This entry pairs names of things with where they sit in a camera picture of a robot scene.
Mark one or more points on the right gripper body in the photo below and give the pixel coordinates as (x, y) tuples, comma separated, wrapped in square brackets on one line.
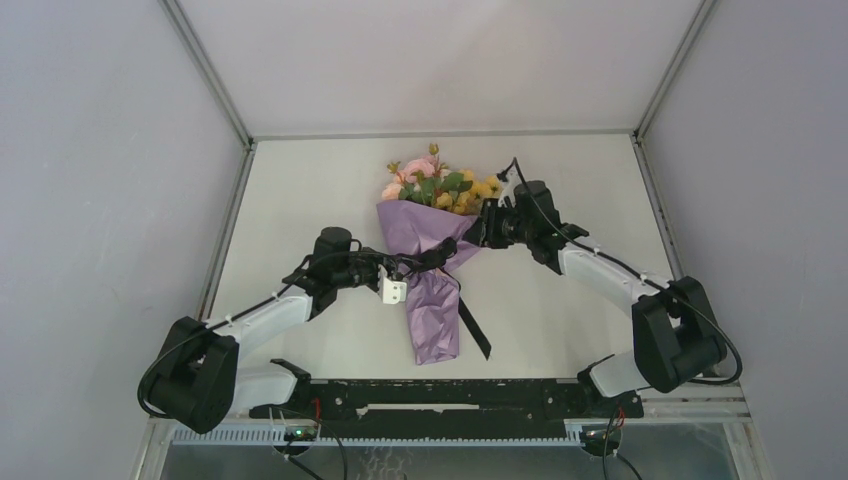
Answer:
[(500, 227)]

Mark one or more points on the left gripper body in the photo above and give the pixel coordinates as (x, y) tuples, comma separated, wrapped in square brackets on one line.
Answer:
[(359, 271)]

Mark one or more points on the yellow fake flower stem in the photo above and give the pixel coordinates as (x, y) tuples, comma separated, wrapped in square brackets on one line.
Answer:
[(490, 187), (458, 192)]

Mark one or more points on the pink fake flower stem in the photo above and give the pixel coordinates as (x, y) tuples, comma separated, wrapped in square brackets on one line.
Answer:
[(396, 187), (423, 177)]

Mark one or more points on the pink purple wrapping paper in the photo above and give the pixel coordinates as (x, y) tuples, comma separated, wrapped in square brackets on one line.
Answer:
[(433, 305)]

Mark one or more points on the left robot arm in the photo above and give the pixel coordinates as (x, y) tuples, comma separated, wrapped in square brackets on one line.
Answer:
[(193, 379)]

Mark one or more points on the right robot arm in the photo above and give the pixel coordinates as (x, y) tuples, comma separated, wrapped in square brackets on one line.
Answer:
[(674, 334)]

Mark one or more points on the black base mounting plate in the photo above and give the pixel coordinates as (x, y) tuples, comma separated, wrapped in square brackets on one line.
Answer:
[(475, 407)]

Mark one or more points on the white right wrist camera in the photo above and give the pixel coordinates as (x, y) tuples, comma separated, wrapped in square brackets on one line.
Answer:
[(508, 181)]

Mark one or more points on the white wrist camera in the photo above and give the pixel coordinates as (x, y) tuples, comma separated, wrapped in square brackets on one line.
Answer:
[(508, 181), (392, 292)]

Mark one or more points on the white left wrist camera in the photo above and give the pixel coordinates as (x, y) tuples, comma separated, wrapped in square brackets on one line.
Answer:
[(392, 292)]

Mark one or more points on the white cable duct rail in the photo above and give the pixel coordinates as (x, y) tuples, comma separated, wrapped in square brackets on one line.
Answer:
[(266, 435)]

